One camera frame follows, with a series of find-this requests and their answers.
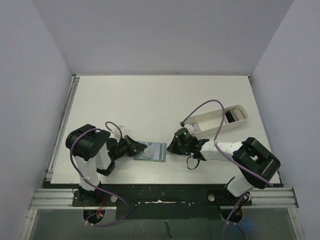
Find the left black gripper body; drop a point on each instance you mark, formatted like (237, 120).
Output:
(123, 149)

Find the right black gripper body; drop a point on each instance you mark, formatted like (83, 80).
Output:
(178, 145)

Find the silver credit card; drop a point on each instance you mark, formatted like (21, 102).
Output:
(160, 152)
(149, 152)

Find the green leather card holder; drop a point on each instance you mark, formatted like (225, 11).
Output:
(139, 156)

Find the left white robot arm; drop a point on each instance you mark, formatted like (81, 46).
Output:
(95, 151)

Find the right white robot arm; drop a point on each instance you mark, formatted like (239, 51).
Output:
(256, 163)

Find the stack of credit cards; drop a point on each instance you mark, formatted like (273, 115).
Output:
(233, 115)

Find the white plastic tray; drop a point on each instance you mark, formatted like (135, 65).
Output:
(209, 122)

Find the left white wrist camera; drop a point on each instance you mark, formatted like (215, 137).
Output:
(117, 132)

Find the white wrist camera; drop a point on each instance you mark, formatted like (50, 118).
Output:
(194, 127)
(117, 132)

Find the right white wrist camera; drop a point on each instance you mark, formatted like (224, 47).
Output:
(194, 127)

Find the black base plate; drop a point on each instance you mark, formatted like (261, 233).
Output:
(162, 202)

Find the aluminium frame rail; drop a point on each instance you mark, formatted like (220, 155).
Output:
(151, 108)

